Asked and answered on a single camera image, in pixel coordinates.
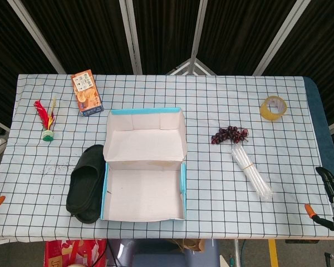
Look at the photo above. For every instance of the dark red grape bunch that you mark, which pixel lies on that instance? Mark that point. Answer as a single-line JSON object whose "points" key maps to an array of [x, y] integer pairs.
{"points": [[225, 135]]}

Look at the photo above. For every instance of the metal table leg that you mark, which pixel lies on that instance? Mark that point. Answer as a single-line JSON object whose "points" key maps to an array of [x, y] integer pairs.
{"points": [[236, 253]]}

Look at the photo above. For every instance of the yellow clear tape roll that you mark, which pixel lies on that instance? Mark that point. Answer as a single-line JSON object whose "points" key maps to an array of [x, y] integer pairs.
{"points": [[267, 115]]}

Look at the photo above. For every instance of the white metal screen foot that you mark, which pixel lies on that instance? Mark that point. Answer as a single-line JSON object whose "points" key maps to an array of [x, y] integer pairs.
{"points": [[181, 68]]}

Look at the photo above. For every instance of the blue grey chair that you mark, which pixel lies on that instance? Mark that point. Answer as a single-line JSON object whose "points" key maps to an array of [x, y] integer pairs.
{"points": [[156, 256]]}

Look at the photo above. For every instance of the orange blue carton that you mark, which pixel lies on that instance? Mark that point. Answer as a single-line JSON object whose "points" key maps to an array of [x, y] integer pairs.
{"points": [[86, 91]]}

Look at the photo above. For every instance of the light blue cardboard shoe box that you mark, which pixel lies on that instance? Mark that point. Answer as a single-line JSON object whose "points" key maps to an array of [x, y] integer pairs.
{"points": [[144, 192]]}

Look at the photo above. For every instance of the black corrugated screen panel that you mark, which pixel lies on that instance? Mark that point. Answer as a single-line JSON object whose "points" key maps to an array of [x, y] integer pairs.
{"points": [[5, 41], [239, 33], [86, 33], [323, 41], [164, 27]]}

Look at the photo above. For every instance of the red yellow feather shuttlecock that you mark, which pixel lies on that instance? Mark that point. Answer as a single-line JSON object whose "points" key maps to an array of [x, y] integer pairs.
{"points": [[48, 135]]}

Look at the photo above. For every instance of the brown paper bag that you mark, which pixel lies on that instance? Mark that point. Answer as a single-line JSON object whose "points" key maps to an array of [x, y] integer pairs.
{"points": [[195, 244]]}

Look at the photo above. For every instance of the red bag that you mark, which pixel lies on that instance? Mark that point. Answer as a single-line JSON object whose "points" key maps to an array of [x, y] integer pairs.
{"points": [[72, 250]]}

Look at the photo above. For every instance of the white metal screen post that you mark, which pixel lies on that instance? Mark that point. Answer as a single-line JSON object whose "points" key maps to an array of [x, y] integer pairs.
{"points": [[280, 36], [130, 36], [199, 27], [36, 36]]}

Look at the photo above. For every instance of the white black checked tablecloth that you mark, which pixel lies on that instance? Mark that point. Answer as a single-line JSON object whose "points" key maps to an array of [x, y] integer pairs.
{"points": [[211, 194]]}

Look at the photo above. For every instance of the bundle of clear plastic straws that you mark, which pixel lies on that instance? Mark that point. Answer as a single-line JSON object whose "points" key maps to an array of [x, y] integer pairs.
{"points": [[250, 172]]}

